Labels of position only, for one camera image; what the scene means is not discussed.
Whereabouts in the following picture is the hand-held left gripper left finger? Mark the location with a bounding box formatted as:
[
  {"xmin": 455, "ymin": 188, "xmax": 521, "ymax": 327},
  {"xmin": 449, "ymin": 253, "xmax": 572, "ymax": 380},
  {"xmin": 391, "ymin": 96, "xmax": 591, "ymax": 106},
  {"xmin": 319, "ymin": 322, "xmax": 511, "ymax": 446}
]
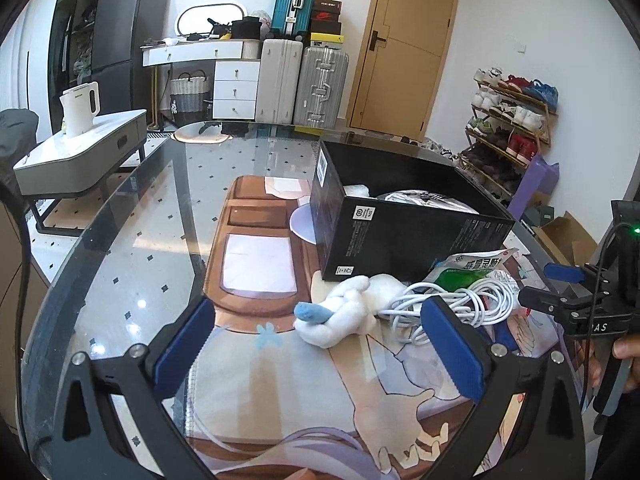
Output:
[{"xmin": 50, "ymin": 296, "xmax": 218, "ymax": 480}]

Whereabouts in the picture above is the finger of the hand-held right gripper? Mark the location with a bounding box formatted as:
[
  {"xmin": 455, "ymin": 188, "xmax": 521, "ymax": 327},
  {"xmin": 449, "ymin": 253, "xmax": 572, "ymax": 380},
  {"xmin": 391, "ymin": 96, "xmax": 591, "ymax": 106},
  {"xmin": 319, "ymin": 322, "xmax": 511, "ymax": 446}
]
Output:
[
  {"xmin": 517, "ymin": 285, "xmax": 598, "ymax": 323},
  {"xmin": 544, "ymin": 262, "xmax": 608, "ymax": 286}
]

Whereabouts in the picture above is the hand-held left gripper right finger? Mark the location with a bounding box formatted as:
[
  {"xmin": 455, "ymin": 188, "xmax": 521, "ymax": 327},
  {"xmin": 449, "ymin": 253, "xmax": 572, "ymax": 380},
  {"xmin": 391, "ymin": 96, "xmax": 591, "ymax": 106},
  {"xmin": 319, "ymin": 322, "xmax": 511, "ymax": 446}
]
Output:
[{"xmin": 419, "ymin": 295, "xmax": 591, "ymax": 480}]

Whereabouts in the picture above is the white power cable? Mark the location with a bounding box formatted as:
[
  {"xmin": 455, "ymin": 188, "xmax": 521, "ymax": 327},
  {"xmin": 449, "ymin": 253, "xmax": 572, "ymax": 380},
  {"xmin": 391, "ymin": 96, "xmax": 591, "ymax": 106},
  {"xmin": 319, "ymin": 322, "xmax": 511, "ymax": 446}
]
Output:
[{"xmin": 377, "ymin": 280, "xmax": 516, "ymax": 346}]

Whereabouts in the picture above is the green medicine packet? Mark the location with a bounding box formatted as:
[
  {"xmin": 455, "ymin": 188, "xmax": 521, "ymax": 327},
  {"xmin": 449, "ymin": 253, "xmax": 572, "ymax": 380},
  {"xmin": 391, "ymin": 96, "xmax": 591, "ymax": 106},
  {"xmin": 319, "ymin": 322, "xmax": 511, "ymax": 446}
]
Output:
[{"xmin": 425, "ymin": 247, "xmax": 521, "ymax": 293}]

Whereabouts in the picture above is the white plush toy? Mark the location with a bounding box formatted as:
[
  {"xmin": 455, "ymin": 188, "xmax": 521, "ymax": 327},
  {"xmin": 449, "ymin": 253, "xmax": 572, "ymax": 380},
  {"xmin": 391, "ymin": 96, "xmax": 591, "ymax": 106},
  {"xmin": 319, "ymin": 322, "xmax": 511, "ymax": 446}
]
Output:
[{"xmin": 294, "ymin": 274, "xmax": 408, "ymax": 348}]

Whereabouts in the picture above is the black cardboard box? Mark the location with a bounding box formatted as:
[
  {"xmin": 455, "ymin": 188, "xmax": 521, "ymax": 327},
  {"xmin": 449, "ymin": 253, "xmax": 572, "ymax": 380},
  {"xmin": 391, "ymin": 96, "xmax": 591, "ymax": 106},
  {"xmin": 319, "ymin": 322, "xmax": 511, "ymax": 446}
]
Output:
[{"xmin": 309, "ymin": 140, "xmax": 516, "ymax": 283}]

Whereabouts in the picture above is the person's right hand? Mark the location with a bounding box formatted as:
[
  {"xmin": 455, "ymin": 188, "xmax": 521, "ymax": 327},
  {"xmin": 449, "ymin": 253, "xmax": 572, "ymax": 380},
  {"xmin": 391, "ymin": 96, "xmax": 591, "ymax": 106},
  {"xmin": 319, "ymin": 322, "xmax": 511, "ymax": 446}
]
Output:
[{"xmin": 586, "ymin": 331, "xmax": 640, "ymax": 392}]

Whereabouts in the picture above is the open cardboard box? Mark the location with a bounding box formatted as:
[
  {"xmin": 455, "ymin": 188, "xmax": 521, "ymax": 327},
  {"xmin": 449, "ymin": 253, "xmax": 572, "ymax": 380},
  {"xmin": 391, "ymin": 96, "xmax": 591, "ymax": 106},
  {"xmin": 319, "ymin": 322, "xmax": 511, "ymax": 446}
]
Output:
[{"xmin": 532, "ymin": 210, "xmax": 598, "ymax": 267}]

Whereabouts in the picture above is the purple bag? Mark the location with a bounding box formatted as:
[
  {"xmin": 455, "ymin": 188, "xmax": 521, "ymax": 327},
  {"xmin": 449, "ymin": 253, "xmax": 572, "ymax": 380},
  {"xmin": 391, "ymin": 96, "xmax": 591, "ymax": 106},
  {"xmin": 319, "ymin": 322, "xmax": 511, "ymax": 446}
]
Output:
[{"xmin": 507, "ymin": 154, "xmax": 560, "ymax": 221}]

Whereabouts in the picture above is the printed table mat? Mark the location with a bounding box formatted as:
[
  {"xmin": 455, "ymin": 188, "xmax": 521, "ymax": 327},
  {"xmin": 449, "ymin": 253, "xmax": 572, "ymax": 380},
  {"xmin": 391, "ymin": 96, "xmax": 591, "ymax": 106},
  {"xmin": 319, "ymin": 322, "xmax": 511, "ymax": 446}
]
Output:
[{"xmin": 185, "ymin": 175, "xmax": 566, "ymax": 480}]

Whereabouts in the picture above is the shoe rack with shoes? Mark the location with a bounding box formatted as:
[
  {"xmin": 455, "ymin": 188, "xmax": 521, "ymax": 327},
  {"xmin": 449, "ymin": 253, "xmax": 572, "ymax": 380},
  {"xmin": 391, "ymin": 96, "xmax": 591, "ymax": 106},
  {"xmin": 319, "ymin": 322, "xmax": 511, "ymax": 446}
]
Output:
[{"xmin": 457, "ymin": 67, "xmax": 560, "ymax": 201}]

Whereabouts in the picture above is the round white rug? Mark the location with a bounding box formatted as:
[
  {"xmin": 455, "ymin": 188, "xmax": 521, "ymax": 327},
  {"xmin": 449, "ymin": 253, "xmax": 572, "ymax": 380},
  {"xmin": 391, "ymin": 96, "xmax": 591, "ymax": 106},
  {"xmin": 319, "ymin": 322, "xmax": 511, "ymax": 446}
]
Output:
[{"xmin": 173, "ymin": 121, "xmax": 236, "ymax": 143}]

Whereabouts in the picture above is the white coffee table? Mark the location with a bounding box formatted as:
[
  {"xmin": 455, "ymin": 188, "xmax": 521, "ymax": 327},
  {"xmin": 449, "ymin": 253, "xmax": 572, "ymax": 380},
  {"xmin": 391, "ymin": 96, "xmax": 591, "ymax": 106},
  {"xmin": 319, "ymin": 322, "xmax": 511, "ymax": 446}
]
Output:
[{"xmin": 12, "ymin": 108, "xmax": 149, "ymax": 236}]

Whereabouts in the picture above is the woven laundry basket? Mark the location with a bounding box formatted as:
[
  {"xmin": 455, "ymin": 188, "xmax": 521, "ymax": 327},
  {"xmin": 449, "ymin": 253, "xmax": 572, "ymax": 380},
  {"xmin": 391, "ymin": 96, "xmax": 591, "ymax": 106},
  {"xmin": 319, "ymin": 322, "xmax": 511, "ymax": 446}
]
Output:
[{"xmin": 169, "ymin": 71, "xmax": 211, "ymax": 115}]

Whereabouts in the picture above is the wooden door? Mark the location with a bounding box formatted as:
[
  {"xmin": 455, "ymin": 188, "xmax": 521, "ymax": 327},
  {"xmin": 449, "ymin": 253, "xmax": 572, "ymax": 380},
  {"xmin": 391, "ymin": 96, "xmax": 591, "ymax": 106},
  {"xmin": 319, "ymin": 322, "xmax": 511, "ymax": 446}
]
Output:
[{"xmin": 348, "ymin": 0, "xmax": 462, "ymax": 142}]

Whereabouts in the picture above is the white electric kettle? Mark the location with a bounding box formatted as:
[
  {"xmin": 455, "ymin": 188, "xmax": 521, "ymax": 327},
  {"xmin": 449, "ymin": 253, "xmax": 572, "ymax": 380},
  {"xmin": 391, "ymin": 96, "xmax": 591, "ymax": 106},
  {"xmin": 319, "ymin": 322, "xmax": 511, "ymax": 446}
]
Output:
[{"xmin": 60, "ymin": 81, "xmax": 101, "ymax": 138}]

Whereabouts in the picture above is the dark cloth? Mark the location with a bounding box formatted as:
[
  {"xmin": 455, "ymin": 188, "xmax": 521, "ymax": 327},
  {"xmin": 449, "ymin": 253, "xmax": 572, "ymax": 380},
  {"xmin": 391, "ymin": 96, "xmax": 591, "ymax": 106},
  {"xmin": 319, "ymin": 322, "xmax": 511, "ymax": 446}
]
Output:
[{"xmin": 0, "ymin": 109, "xmax": 40, "ymax": 201}]

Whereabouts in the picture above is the white vanity desk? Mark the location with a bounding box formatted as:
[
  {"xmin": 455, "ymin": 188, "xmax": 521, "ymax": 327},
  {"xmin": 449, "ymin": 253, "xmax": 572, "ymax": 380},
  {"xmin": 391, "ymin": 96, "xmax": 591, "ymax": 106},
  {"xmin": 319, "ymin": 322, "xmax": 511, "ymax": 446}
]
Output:
[{"xmin": 140, "ymin": 39, "xmax": 263, "ymax": 122}]

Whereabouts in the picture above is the white suitcase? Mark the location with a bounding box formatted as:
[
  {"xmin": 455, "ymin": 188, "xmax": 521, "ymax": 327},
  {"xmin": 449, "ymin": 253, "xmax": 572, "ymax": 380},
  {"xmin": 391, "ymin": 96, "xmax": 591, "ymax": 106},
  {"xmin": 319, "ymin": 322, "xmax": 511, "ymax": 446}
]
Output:
[{"xmin": 255, "ymin": 38, "xmax": 304, "ymax": 123}]

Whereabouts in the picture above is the silver suitcase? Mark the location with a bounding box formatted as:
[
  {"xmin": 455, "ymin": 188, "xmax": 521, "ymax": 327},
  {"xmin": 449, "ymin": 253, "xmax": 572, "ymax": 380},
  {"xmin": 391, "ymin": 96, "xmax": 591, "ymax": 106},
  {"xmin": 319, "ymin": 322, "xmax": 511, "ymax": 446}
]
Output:
[{"xmin": 292, "ymin": 46, "xmax": 350, "ymax": 130}]

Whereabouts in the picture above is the black refrigerator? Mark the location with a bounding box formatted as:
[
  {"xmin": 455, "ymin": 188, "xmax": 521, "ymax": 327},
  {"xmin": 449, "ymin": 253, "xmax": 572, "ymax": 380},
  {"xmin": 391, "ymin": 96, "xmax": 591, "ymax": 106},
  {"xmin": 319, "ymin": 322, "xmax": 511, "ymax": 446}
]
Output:
[{"xmin": 90, "ymin": 0, "xmax": 173, "ymax": 133}]

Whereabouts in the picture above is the black bag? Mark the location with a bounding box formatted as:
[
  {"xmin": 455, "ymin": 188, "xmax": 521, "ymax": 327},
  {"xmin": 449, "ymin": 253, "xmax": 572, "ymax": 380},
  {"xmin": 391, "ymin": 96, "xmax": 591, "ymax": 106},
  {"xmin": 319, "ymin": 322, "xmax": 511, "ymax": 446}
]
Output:
[{"xmin": 230, "ymin": 17, "xmax": 263, "ymax": 41}]

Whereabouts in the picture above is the oval mirror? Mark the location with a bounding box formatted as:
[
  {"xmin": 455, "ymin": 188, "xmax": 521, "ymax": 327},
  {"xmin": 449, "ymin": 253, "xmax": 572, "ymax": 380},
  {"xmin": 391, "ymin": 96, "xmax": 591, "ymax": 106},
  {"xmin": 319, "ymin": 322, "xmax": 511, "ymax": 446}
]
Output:
[{"xmin": 176, "ymin": 1, "xmax": 248, "ymax": 41}]

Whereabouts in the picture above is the black display cabinet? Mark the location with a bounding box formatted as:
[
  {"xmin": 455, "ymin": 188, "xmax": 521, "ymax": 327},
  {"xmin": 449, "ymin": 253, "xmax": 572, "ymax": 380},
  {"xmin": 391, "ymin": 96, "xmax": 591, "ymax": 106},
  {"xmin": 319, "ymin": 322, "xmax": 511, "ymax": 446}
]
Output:
[{"xmin": 47, "ymin": 0, "xmax": 121, "ymax": 133}]

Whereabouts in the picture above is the stack of shoe boxes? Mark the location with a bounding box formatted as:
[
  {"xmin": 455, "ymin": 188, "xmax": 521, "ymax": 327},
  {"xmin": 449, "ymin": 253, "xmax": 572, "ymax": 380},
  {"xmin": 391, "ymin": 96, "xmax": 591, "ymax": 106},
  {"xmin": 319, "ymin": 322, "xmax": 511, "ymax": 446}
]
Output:
[{"xmin": 309, "ymin": 0, "xmax": 345, "ymax": 46}]

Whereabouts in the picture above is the teal suitcase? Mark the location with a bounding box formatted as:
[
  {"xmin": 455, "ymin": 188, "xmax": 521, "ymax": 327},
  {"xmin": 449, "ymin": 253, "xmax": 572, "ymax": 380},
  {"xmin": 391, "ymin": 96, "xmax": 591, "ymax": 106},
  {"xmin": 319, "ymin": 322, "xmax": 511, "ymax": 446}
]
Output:
[{"xmin": 271, "ymin": 0, "xmax": 319, "ymax": 40}]

